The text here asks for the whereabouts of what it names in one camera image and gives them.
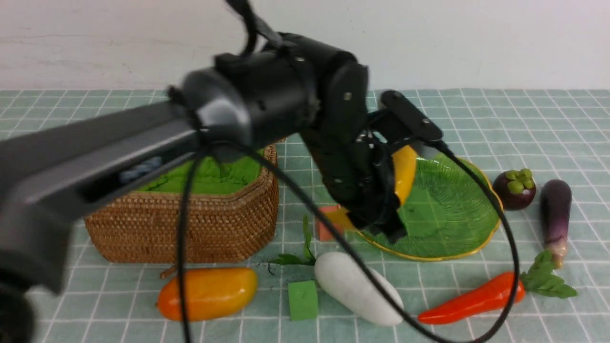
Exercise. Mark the green leaf-shaped glass plate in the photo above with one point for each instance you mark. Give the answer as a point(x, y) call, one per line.
point(446, 216)

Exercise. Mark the green foam cube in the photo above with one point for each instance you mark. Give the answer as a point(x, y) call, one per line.
point(302, 300)

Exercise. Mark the woven wicker basket green lining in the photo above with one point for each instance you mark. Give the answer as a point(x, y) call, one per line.
point(232, 215)

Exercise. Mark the purple toy eggplant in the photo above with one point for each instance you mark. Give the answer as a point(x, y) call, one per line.
point(555, 209)

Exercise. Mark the orange yellow toy mango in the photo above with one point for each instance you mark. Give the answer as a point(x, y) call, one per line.
point(213, 293)

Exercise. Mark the teal checkered tablecloth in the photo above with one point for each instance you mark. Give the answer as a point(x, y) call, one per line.
point(557, 134)

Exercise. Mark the yellow toy banana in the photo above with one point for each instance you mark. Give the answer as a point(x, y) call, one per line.
point(405, 161)

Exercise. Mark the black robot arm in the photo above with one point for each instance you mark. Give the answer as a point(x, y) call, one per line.
point(51, 178)

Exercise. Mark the white toy radish green leaves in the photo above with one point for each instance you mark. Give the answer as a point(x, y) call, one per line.
point(342, 279)

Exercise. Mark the orange toy carrot green leaves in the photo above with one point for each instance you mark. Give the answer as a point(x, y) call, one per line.
point(494, 294)

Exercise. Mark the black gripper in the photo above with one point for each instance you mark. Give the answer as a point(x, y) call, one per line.
point(357, 169)

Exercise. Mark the dark purple toy mangosteen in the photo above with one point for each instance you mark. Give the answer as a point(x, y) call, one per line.
point(516, 189)

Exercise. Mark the orange foam cube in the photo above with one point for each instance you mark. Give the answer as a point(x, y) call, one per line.
point(322, 232)

